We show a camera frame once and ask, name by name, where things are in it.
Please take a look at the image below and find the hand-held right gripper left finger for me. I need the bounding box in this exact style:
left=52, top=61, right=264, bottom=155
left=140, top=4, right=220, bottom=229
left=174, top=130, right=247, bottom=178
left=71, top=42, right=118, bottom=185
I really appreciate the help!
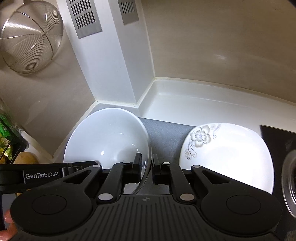
left=61, top=152, right=143, bottom=202

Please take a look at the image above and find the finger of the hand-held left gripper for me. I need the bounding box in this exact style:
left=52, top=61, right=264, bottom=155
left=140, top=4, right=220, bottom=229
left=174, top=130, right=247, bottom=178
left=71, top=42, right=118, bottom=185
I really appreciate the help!
left=67, top=161, right=98, bottom=175

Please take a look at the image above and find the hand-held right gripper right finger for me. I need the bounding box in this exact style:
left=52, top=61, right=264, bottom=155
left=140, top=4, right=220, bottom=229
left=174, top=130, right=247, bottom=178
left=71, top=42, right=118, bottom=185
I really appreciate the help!
left=152, top=155, right=234, bottom=202

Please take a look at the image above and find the plain white bowl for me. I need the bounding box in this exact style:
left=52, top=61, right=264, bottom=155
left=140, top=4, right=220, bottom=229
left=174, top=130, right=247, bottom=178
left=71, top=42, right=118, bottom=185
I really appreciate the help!
left=63, top=108, right=152, bottom=195

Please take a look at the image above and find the white floral plate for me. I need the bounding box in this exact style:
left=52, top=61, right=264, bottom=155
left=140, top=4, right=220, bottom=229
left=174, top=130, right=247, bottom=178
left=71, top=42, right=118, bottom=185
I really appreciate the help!
left=179, top=123, right=274, bottom=195

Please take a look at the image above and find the person's left hand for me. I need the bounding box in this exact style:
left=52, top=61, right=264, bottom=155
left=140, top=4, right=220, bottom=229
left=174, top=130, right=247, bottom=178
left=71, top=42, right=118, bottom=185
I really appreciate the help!
left=3, top=209, right=18, bottom=241

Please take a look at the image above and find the brown potato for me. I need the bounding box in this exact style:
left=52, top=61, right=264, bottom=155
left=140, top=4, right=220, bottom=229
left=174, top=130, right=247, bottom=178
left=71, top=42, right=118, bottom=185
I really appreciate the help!
left=13, top=152, right=38, bottom=165

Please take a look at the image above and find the grey textured mat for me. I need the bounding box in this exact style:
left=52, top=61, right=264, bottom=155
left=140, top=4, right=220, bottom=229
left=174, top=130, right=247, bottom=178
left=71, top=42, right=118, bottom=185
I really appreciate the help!
left=122, top=117, right=197, bottom=195

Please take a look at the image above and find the green packet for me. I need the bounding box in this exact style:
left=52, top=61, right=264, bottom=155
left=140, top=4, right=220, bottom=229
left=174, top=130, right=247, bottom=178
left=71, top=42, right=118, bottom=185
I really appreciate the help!
left=0, top=113, right=10, bottom=138

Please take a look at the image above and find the black gas stove top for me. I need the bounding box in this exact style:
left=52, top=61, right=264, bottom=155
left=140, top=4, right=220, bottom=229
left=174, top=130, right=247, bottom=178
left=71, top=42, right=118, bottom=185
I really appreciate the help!
left=260, top=125, right=296, bottom=241

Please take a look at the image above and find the silver gas burner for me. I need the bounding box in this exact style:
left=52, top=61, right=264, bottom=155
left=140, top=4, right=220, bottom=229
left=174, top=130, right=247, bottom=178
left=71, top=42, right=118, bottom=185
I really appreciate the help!
left=282, top=150, right=296, bottom=218

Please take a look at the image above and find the large metal vent grille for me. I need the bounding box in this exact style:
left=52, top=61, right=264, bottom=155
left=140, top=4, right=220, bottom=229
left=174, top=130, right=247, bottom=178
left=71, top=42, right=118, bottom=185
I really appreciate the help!
left=66, top=0, right=102, bottom=39

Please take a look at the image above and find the small metal vent grille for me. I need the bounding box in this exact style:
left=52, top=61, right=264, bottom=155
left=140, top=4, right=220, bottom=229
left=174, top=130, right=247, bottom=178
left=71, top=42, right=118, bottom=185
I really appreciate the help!
left=117, top=0, right=139, bottom=25

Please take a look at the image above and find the black wire rack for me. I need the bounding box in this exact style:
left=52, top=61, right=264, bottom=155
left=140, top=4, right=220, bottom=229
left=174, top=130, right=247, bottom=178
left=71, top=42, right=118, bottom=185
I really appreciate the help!
left=0, top=113, right=26, bottom=165

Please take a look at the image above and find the metal wire strainer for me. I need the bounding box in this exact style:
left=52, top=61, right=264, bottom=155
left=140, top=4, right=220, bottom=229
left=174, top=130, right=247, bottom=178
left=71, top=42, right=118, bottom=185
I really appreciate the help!
left=0, top=0, right=64, bottom=74

